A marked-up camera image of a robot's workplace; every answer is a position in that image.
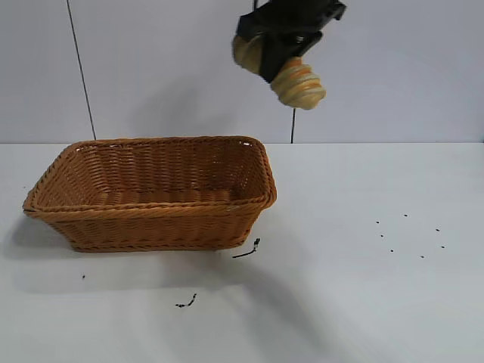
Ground long striped bread loaf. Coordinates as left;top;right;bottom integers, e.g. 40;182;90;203
231;33;327;111

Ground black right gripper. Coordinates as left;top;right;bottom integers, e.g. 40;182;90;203
237;0;349;84

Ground brown woven wicker basket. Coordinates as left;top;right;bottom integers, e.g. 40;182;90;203
22;135;278;253

